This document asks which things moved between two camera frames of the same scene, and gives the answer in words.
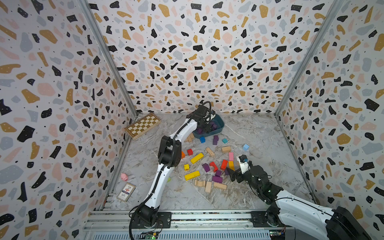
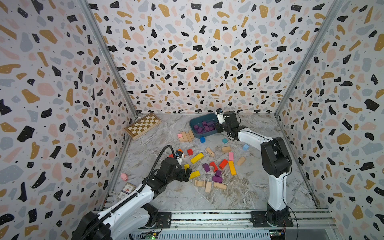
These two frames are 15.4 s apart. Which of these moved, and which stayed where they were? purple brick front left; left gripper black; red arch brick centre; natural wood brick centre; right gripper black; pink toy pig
Moved: left gripper black; right gripper black
Stayed: red arch brick centre; pink toy pig; purple brick front left; natural wood brick centre
